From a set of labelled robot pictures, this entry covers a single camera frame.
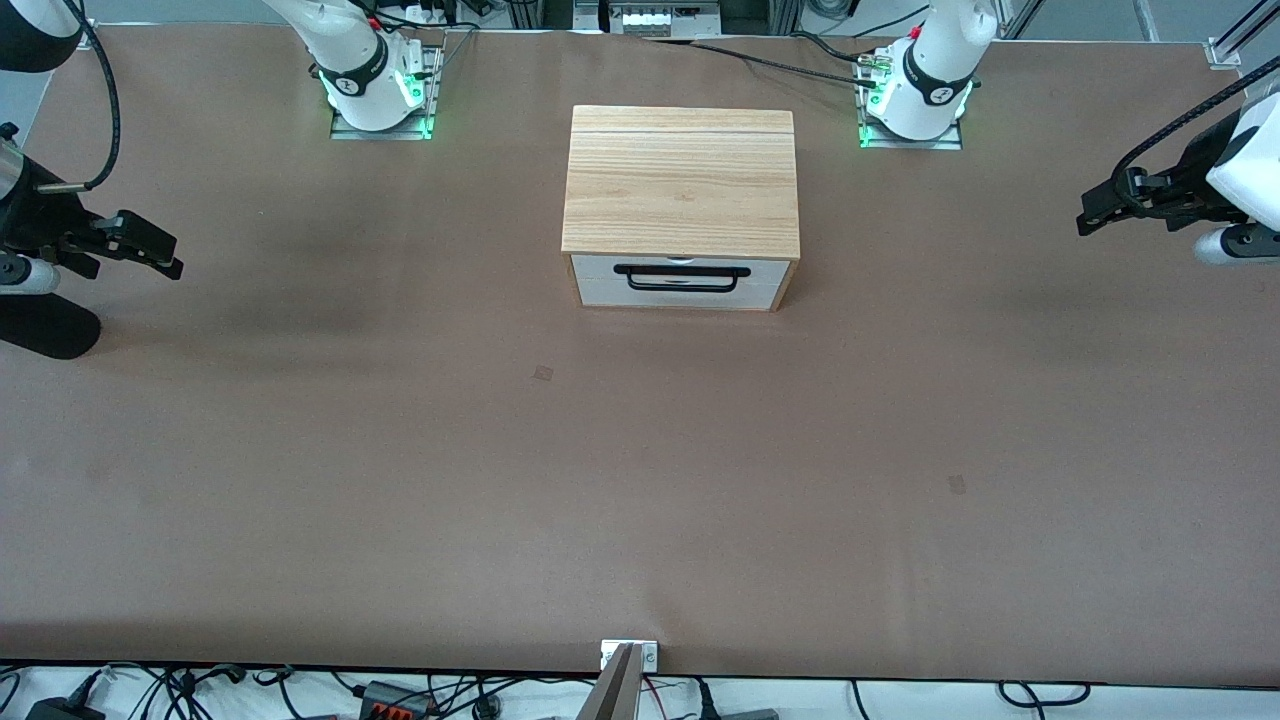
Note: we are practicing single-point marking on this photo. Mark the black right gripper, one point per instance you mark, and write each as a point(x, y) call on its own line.
point(40, 218)

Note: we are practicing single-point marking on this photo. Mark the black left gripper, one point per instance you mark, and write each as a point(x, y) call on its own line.
point(1190, 186)

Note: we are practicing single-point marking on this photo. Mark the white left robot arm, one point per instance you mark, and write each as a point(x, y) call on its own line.
point(935, 95)

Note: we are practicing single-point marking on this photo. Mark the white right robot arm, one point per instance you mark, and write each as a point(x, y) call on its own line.
point(360, 90)

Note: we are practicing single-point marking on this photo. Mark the wooden drawer cabinet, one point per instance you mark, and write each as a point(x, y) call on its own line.
point(680, 180)

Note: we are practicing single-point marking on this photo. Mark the white plain drawer front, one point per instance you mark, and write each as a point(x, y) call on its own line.
point(600, 296)

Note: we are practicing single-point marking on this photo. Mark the black rounded pole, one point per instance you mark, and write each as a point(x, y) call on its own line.
point(45, 330)

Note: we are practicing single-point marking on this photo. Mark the black power adapter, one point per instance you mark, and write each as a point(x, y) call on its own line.
point(60, 711)

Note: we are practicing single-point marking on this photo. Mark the white power strip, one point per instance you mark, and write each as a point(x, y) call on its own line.
point(655, 20)

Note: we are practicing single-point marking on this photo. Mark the black orange connector block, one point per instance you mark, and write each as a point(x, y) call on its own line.
point(395, 698)

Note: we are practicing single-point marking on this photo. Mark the grey floor box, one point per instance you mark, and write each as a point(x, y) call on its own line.
point(748, 714)

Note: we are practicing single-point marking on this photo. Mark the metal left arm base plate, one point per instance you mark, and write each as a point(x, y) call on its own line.
point(955, 140)

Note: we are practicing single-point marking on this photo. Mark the silver corner bracket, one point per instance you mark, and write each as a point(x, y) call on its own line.
point(1224, 52)
point(88, 30)

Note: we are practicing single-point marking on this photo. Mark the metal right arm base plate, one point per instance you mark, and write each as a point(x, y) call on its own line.
point(425, 100)

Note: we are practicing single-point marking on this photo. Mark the aluminium camera mount beam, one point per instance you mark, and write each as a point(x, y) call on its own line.
point(612, 695)

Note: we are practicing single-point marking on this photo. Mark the silver table edge bracket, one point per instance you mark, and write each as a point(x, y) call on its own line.
point(650, 655)

